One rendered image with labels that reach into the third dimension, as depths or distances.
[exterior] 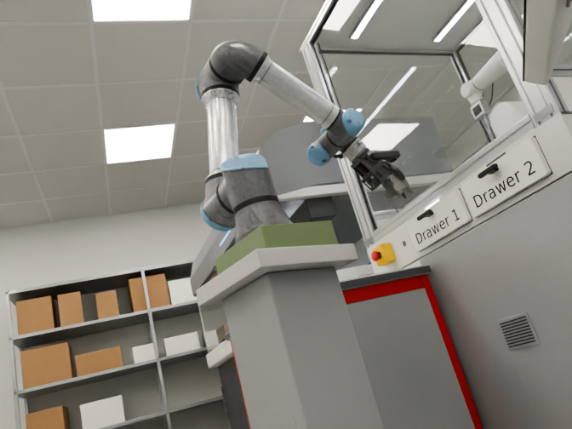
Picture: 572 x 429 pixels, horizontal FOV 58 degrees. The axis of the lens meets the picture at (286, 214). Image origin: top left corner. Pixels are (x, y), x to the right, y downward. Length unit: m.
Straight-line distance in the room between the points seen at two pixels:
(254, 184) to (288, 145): 1.44
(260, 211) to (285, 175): 1.37
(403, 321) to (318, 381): 0.69
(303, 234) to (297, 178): 1.43
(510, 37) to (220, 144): 0.84
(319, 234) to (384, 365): 0.61
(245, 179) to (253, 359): 0.42
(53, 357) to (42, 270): 1.08
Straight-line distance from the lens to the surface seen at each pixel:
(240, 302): 1.17
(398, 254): 2.00
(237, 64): 1.50
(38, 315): 5.33
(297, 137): 2.70
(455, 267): 1.77
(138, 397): 5.60
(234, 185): 1.24
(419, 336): 1.75
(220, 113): 1.51
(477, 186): 1.63
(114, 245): 5.92
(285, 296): 1.09
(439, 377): 1.77
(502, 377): 1.74
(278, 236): 1.11
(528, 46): 1.11
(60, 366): 5.23
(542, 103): 1.50
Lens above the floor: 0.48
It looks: 19 degrees up
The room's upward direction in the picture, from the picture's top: 16 degrees counter-clockwise
